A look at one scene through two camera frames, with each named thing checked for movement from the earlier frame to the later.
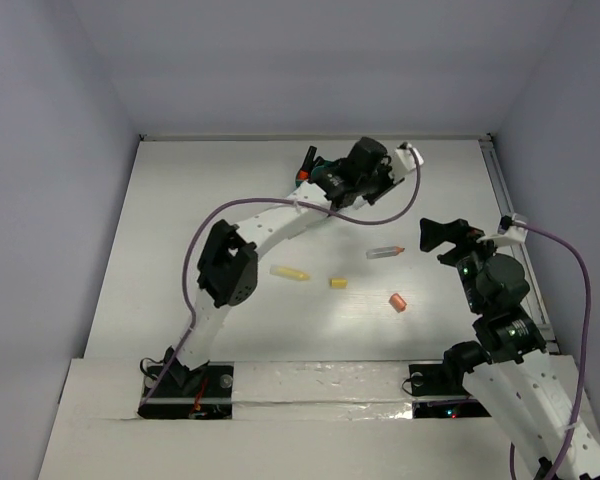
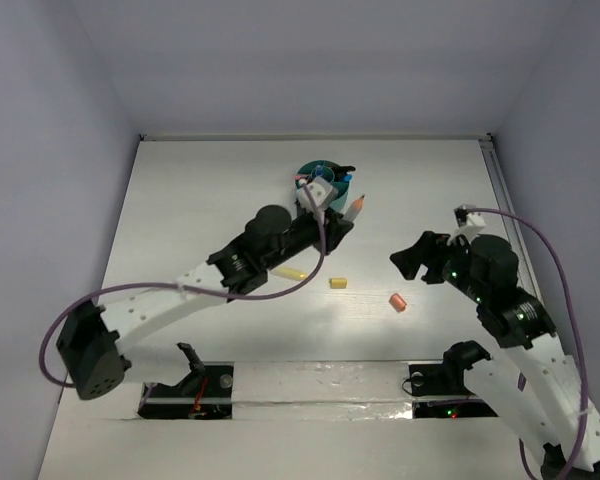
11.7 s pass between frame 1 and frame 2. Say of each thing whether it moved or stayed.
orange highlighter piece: stayed
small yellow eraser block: stayed
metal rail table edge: stayed
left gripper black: moved
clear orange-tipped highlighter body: moved
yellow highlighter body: stayed
